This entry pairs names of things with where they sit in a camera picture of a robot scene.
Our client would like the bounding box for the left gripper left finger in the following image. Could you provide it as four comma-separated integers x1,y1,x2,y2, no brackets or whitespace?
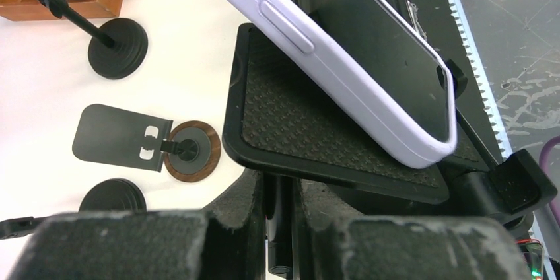
9,170,266,279

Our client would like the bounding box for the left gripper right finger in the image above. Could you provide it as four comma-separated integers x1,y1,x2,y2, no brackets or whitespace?
293,180,530,279

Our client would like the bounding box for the black folding stand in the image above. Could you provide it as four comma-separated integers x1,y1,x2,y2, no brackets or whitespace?
222,23,557,279

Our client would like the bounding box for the black round-base stand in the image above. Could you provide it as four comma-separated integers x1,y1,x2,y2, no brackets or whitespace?
72,104,222,183

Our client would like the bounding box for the black phone stand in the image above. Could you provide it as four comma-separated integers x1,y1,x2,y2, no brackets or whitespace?
1,178,147,240
38,0,149,80

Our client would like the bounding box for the smartphone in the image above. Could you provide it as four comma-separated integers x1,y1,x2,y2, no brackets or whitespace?
227,0,458,168

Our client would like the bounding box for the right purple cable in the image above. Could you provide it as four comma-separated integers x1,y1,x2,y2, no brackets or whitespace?
538,135,560,195

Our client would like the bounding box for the white slotted cable duct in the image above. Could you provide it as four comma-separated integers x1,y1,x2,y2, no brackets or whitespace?
448,0,512,159

